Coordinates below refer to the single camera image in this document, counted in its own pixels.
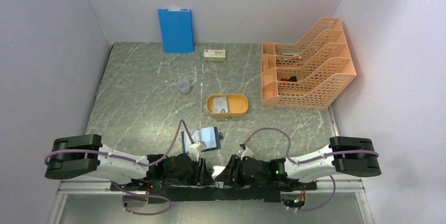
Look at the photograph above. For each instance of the small clear plastic cup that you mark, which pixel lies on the small clear plastic cup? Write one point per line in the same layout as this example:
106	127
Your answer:
184	86

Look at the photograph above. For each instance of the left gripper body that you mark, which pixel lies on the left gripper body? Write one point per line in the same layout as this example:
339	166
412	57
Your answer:
191	174

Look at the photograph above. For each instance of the small red white box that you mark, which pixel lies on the small red white box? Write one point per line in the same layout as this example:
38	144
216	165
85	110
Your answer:
214	55

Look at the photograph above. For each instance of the red black item in rack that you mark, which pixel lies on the red black item in rack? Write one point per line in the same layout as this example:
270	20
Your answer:
290	79

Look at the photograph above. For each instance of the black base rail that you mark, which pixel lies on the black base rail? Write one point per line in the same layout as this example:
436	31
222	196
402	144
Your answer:
160	192

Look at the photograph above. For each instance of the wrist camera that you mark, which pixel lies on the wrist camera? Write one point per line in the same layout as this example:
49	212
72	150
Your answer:
244	152
195	149

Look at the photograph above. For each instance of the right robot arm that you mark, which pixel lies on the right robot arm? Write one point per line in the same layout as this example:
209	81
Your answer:
343	155

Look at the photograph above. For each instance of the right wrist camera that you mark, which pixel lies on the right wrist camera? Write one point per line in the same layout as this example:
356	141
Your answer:
244	152

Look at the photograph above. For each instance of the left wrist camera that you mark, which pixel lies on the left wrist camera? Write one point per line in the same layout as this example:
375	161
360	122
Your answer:
195	149

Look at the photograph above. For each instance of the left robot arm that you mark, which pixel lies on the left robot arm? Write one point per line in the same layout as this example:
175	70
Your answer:
73	157

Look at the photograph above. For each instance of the orange oval tray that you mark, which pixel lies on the orange oval tray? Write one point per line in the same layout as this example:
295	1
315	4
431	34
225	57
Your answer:
237	103

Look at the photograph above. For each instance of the orange mesh file rack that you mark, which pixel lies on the orange mesh file rack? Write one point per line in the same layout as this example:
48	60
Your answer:
321	61

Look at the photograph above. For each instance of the blue card holder wallet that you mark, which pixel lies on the blue card holder wallet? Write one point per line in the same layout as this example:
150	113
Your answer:
211	136

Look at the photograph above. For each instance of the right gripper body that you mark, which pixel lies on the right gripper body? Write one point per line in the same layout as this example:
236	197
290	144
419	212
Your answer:
242	176

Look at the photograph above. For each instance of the white VIP credit card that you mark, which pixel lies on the white VIP credit card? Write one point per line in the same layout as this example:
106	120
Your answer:
220	105

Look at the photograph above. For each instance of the blue folder box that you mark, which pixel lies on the blue folder box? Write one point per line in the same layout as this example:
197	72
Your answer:
176	30

